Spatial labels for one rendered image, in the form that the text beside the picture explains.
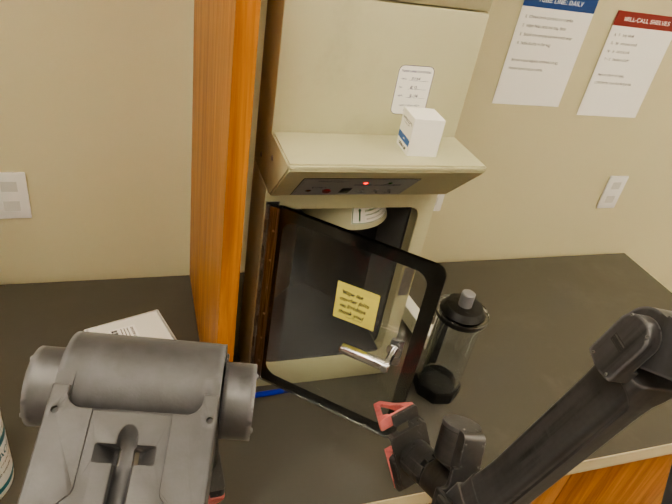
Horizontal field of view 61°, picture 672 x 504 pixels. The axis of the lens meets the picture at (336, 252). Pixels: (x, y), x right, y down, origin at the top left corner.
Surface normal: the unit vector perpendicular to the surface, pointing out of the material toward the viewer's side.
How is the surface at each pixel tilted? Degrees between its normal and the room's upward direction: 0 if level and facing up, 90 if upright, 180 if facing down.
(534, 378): 0
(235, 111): 90
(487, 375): 0
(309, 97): 90
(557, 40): 90
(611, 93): 90
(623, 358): 79
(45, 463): 23
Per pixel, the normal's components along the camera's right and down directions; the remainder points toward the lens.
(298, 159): 0.15, -0.82
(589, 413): -0.92, -0.14
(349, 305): -0.41, 0.45
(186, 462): 0.18, -0.53
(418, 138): 0.22, 0.57
